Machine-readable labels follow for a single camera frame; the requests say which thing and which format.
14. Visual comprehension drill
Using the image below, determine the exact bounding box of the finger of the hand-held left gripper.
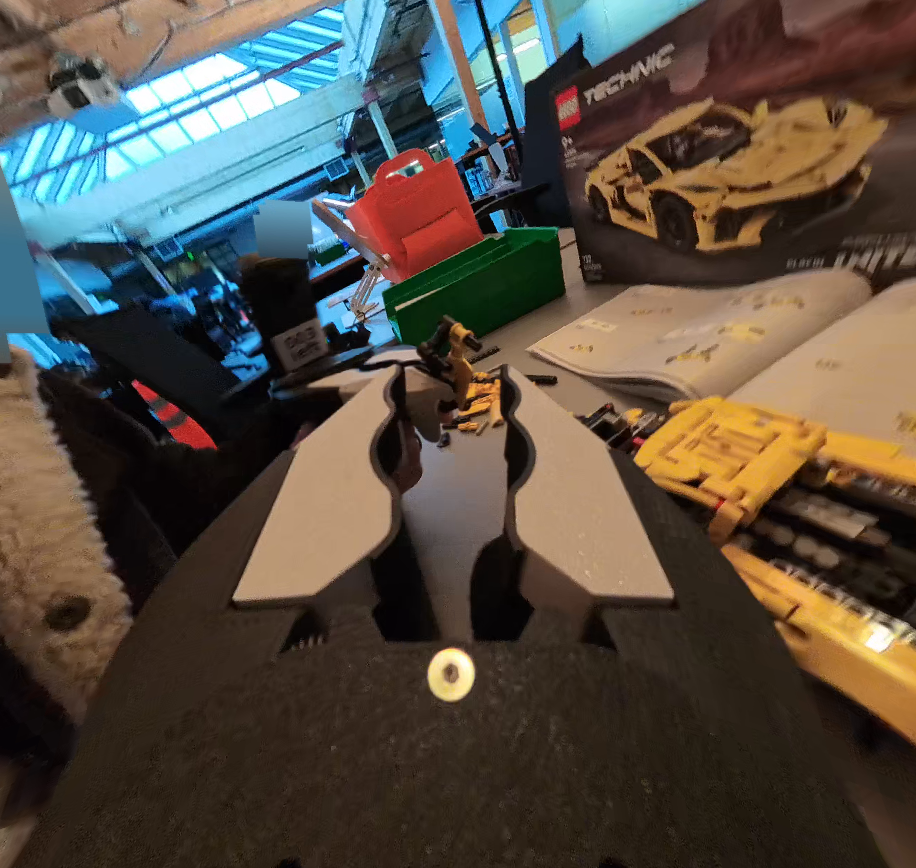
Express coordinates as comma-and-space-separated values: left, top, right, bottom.
308, 362, 395, 394
406, 367, 456, 447

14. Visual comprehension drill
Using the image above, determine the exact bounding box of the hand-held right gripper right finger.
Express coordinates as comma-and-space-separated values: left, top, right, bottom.
464, 369, 675, 643

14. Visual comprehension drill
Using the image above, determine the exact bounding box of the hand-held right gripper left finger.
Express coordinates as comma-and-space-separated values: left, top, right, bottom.
232, 369, 425, 643

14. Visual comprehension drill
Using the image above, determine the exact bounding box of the small yellow brick assembly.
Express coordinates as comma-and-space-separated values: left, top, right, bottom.
427, 316, 490, 399

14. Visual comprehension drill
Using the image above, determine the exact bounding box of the grey desk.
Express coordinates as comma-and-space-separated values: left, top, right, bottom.
258, 231, 916, 868

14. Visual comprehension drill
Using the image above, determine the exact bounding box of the person's left hand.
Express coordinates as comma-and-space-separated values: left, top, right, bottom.
387, 408, 426, 494

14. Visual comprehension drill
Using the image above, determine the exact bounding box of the pile of yellow brick pieces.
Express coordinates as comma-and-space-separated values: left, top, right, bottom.
436, 367, 559, 442

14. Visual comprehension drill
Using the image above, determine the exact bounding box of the green plastic bin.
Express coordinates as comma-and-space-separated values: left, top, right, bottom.
381, 227, 568, 348

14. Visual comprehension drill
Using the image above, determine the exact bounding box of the black office chair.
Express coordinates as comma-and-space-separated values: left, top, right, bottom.
55, 306, 276, 447

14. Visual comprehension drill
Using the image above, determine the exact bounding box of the orange plastic carry case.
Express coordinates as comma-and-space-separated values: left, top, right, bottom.
348, 148, 485, 283

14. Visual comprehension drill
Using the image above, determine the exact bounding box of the yellow toy brick car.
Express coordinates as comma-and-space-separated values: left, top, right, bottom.
579, 396, 916, 749

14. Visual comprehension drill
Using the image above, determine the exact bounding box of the open instruction booklet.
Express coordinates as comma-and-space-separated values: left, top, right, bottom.
527, 267, 916, 457

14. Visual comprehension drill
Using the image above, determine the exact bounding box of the dark sherpa-lined jacket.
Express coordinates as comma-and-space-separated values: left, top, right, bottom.
0, 346, 173, 812

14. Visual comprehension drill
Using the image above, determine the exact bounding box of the ceiling projector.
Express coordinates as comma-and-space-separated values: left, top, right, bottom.
46, 52, 127, 122

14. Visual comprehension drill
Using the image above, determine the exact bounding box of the black floor lamp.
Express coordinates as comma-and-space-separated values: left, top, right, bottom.
430, 0, 525, 170

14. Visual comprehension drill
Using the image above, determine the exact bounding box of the toy car set box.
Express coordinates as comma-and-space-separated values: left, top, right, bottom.
552, 0, 916, 291

